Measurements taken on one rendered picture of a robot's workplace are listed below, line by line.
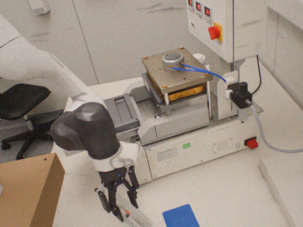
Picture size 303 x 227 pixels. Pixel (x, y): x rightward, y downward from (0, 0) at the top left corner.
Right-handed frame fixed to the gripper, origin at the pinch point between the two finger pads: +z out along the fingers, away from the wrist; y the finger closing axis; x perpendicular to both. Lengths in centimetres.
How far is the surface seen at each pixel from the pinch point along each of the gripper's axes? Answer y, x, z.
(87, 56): -86, -169, 21
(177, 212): -12.6, 9.5, 8.2
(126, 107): -24.3, -24.0, -15.1
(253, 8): -53, 12, -47
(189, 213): -14.7, 12.9, 8.2
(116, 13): -113, -147, -11
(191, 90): -38.5, -2.4, -22.2
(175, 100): -33.1, -5.4, -19.7
